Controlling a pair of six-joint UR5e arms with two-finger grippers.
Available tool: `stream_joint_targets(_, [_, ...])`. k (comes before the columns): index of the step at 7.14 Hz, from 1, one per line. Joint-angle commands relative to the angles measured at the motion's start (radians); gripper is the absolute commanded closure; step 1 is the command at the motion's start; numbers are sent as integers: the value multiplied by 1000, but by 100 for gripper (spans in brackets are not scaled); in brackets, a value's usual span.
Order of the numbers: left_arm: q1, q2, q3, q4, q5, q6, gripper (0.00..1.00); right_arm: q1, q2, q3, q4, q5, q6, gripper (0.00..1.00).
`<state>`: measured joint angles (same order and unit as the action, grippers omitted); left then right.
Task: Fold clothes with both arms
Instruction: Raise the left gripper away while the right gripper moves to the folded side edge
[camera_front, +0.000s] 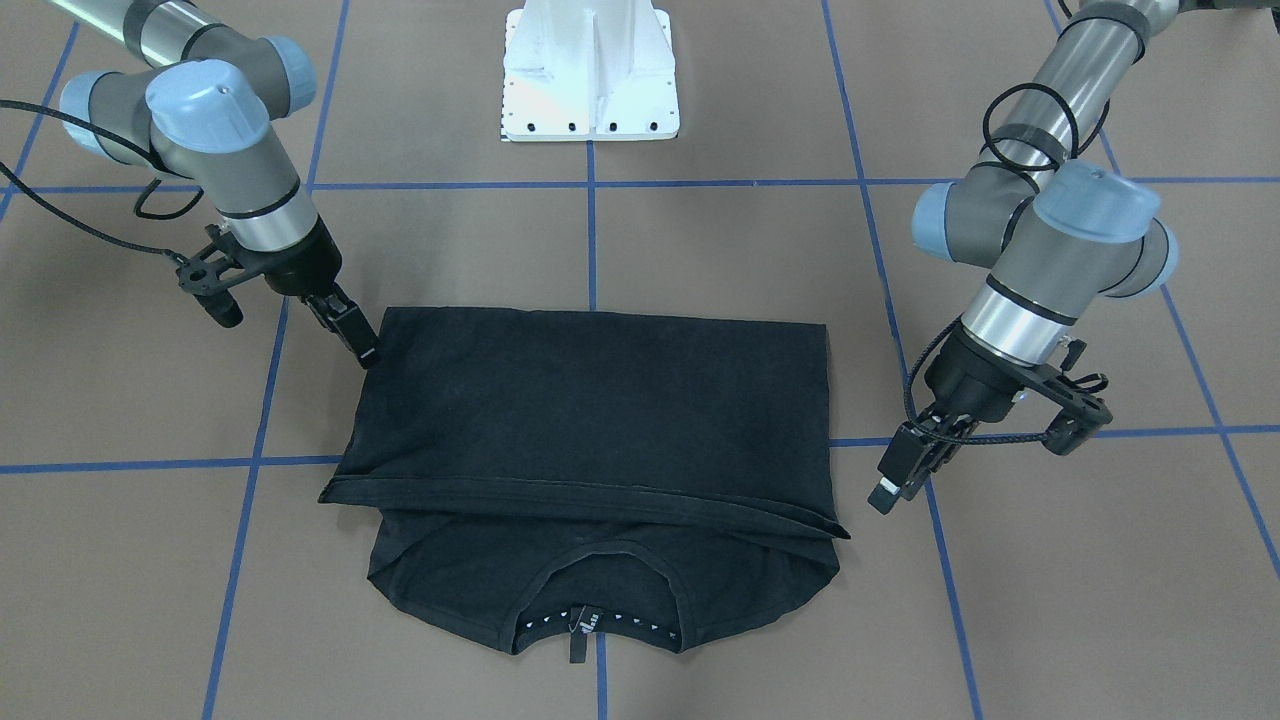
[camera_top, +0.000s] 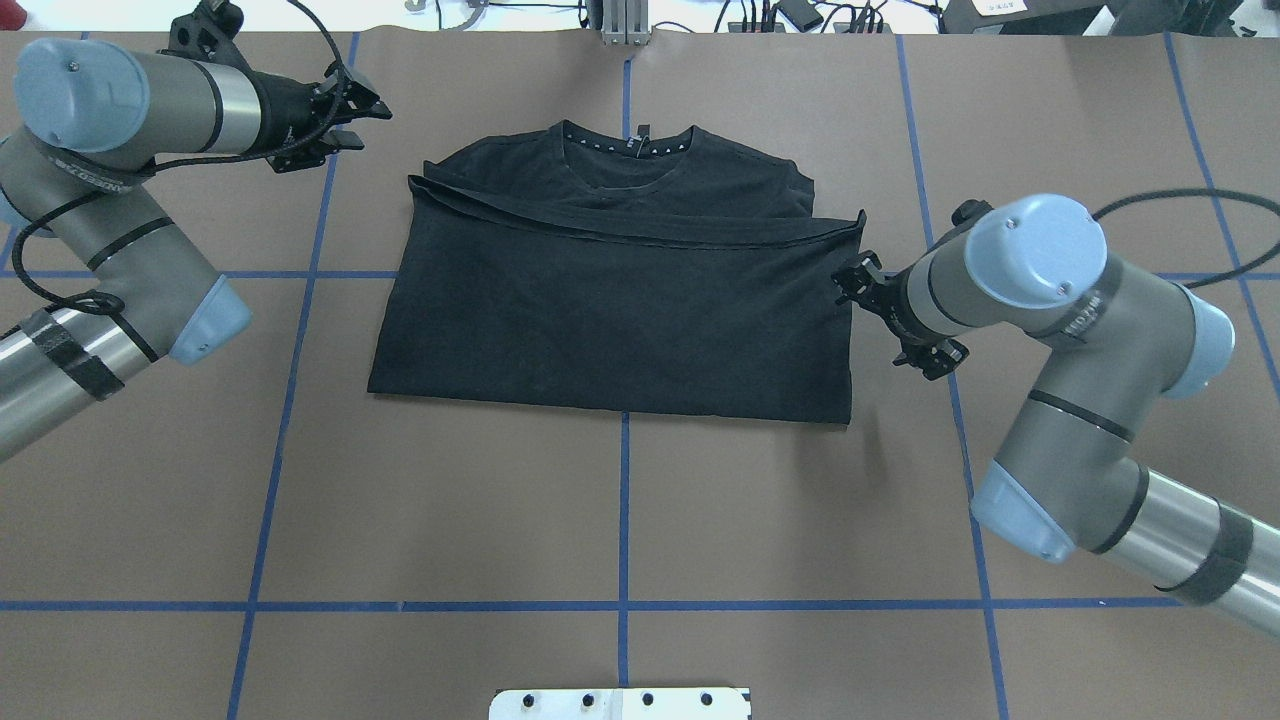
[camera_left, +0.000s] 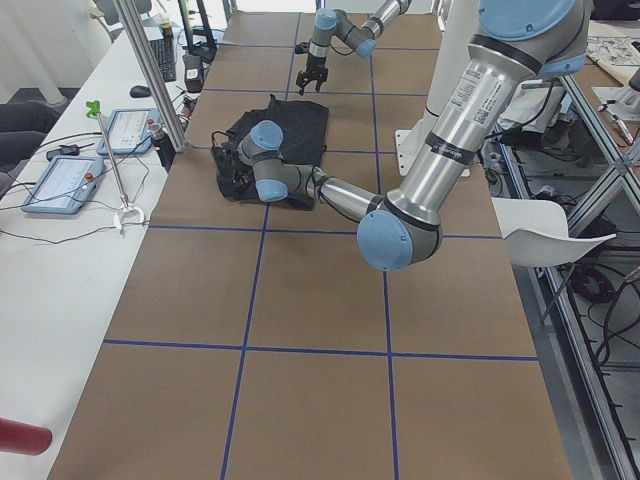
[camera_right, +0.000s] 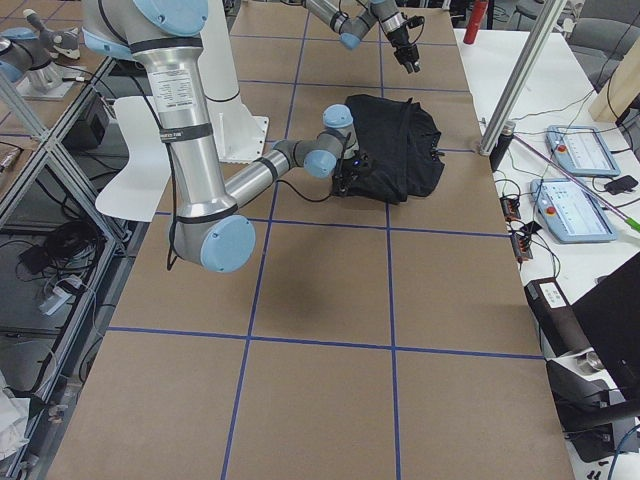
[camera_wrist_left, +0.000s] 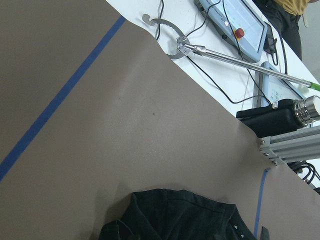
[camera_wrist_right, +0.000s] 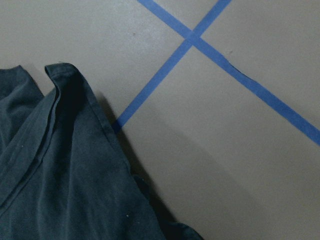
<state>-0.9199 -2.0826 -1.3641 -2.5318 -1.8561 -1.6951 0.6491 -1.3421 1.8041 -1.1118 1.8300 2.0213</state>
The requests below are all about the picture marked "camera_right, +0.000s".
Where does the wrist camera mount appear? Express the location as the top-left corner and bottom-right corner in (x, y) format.
(403, 15), (425, 29)

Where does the far teach pendant tablet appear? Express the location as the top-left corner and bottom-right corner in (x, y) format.
(546, 125), (620, 178)

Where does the red cylinder bottle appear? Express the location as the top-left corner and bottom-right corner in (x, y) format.
(463, 0), (489, 45)

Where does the black monitor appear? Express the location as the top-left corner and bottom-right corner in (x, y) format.
(573, 255), (640, 400)

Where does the white plastic chair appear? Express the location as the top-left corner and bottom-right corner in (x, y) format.
(95, 96), (170, 222)

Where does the aluminium frame post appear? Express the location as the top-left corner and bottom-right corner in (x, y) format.
(479, 0), (566, 156)

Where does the spare robot arm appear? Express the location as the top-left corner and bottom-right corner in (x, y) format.
(1, 8), (80, 95)

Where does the green tipped grabber stick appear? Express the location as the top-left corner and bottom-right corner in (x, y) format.
(513, 135), (640, 232)

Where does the near teach pendant tablet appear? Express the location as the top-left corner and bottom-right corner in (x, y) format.
(530, 179), (617, 244)

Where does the black printed t-shirt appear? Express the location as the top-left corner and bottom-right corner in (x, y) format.
(331, 94), (444, 204)

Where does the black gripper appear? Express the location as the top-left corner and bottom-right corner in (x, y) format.
(333, 152), (373, 193)
(387, 26), (421, 74)

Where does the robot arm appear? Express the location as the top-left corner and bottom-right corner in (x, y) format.
(83, 1), (359, 273)
(301, 0), (425, 74)

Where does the teach pendant tablet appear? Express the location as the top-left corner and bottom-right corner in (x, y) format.
(530, 179), (617, 244)
(546, 125), (620, 178)

